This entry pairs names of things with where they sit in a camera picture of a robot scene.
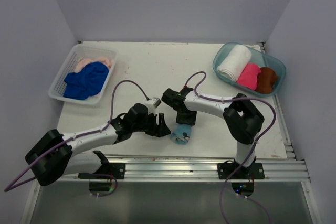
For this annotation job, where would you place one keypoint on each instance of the dark blue cloth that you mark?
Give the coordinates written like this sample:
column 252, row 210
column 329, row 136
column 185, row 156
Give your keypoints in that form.
column 86, row 83

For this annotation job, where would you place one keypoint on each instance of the light blue patterned cloth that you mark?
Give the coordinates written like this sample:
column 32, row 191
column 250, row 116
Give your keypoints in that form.
column 181, row 134

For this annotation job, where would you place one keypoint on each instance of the aluminium mounting rail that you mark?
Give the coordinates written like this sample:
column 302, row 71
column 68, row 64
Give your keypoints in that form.
column 178, row 169

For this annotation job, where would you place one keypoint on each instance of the pink rolled towel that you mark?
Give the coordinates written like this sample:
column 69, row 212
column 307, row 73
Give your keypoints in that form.
column 249, row 76

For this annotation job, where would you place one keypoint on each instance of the white plastic laundry basket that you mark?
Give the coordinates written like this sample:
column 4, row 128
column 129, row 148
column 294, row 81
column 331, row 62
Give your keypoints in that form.
column 77, row 53

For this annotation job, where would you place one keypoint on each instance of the teal transparent plastic bin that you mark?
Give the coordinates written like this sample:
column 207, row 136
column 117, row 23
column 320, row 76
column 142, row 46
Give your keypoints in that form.
column 259, row 58

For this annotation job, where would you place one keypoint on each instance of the white towel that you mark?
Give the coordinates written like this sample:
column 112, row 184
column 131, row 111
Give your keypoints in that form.
column 235, row 62

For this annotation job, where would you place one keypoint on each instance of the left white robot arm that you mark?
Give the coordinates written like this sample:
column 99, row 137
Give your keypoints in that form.
column 56, row 154

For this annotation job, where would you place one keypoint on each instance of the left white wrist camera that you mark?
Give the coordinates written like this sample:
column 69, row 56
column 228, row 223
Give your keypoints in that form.
column 152, row 104

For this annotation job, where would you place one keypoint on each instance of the brown rolled towel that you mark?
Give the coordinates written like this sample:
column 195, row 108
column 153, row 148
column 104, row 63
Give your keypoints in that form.
column 266, row 80

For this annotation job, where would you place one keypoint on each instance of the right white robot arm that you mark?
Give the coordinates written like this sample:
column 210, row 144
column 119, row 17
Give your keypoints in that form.
column 242, row 118

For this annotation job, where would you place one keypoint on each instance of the pink cloth in basket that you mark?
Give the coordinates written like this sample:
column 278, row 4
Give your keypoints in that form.
column 83, row 62

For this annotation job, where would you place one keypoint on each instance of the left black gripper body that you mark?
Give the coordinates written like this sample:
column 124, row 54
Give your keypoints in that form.
column 148, row 125

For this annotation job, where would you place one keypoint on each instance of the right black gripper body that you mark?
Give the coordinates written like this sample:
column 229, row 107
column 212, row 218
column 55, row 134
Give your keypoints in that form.
column 186, row 117

